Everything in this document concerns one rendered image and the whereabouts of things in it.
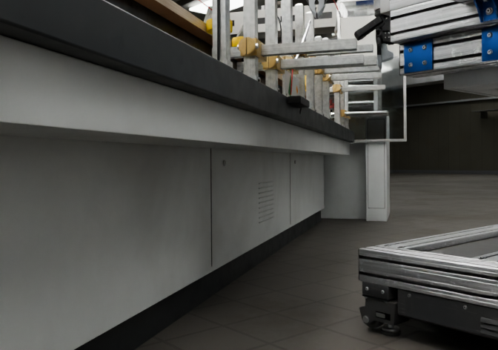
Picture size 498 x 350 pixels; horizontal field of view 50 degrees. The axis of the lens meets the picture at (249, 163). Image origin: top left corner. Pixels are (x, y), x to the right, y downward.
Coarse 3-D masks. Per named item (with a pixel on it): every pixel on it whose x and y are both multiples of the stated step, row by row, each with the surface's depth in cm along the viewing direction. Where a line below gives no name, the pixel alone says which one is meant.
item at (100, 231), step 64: (128, 0) 128; (0, 192) 88; (64, 192) 104; (128, 192) 128; (192, 192) 166; (256, 192) 236; (320, 192) 407; (0, 256) 88; (64, 256) 104; (128, 256) 128; (192, 256) 165; (256, 256) 244; (0, 320) 88; (64, 320) 104; (128, 320) 132
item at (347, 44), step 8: (328, 40) 153; (336, 40) 153; (344, 40) 152; (352, 40) 151; (232, 48) 162; (264, 48) 159; (272, 48) 158; (280, 48) 157; (288, 48) 157; (296, 48) 156; (304, 48) 155; (312, 48) 155; (320, 48) 154; (328, 48) 153; (336, 48) 153; (344, 48) 152; (352, 48) 151; (232, 56) 162; (240, 56) 161
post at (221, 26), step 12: (216, 0) 131; (228, 0) 132; (216, 12) 131; (228, 12) 132; (216, 24) 131; (228, 24) 132; (216, 36) 131; (228, 36) 132; (216, 48) 131; (228, 48) 132; (228, 60) 131
